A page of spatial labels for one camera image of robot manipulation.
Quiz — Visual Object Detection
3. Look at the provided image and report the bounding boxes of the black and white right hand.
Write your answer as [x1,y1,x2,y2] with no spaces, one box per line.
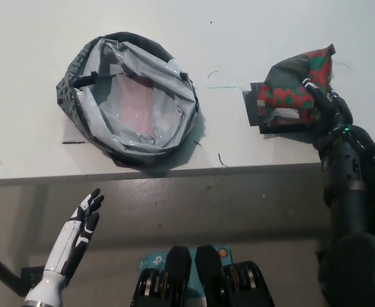
[302,78,375,164]

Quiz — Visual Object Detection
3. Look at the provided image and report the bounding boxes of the white and black left hand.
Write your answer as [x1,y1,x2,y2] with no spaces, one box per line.
[24,187,105,307]

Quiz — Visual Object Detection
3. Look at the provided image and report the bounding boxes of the red green coffee bean bag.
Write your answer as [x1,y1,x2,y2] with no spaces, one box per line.
[256,43,337,124]

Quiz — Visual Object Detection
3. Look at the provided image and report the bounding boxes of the black plastic bag grey lining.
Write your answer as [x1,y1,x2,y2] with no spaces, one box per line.
[55,31,202,168]

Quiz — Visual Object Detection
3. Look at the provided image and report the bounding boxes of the black ribbed robot body blocks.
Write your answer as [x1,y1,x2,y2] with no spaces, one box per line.
[131,244,276,307]

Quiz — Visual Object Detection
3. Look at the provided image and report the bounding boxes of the black tape patch on table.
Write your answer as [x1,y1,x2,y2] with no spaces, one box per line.
[243,82,319,135]

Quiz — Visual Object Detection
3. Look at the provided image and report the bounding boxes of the teal router box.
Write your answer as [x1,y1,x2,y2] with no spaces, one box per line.
[138,245,233,303]

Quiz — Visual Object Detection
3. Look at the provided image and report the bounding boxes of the pink paper sheet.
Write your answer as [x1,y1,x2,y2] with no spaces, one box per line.
[119,76,156,135]

